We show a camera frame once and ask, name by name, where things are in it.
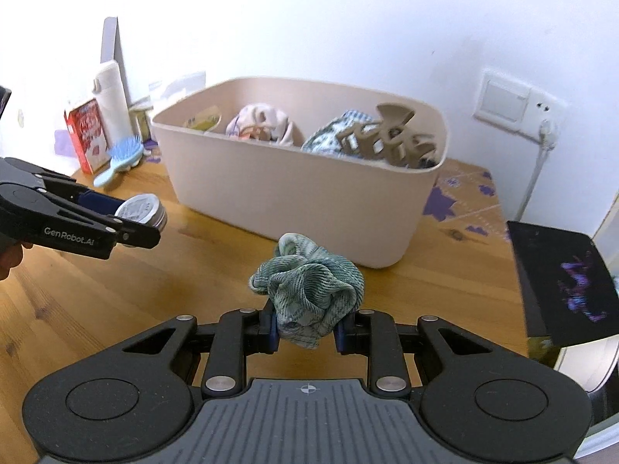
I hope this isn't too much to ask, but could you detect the round metal tin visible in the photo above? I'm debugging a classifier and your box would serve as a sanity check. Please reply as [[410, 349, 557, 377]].
[[115, 194, 168, 232]]

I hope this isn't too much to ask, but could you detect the green knitted cloth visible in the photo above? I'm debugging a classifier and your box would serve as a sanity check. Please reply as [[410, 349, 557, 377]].
[[249, 232, 365, 350]]

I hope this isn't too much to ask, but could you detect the white lavender cloth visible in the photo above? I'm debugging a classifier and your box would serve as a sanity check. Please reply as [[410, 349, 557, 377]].
[[224, 103, 294, 147]]

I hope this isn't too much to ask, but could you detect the taupe hair claw clip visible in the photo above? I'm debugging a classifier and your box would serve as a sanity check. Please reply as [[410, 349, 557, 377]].
[[336, 103, 436, 169]]

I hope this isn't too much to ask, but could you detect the blue white checkered cloth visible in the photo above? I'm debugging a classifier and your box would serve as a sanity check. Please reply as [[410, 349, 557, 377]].
[[301, 110, 385, 160]]

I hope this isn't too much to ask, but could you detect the person left hand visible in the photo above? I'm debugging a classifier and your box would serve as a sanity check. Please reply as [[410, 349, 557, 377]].
[[0, 242, 34, 281]]

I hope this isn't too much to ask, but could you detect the blue hair brush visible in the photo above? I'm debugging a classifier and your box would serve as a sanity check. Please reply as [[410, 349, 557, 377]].
[[93, 136, 144, 188]]

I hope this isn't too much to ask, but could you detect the red white carton box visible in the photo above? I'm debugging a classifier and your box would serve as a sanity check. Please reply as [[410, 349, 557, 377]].
[[64, 99, 110, 175]]

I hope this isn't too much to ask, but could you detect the yellow tissue box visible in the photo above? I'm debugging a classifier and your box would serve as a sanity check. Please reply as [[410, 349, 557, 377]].
[[183, 106, 221, 132]]

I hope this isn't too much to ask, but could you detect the purple patterned table mat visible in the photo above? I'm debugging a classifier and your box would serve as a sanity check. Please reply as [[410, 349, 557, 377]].
[[423, 159, 509, 243]]

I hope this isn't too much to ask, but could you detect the beige plastic storage bin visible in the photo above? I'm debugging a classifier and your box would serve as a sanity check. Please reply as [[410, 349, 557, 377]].
[[151, 78, 449, 268]]

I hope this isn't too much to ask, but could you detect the white round stool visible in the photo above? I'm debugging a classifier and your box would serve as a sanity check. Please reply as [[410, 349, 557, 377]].
[[554, 335, 618, 393]]

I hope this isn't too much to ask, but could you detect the white plug and cable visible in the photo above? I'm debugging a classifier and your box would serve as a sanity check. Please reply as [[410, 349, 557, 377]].
[[512, 118, 563, 223]]

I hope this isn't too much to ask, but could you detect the white wall socket switch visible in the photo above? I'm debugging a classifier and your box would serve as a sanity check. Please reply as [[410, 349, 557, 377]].
[[473, 69, 568, 143]]

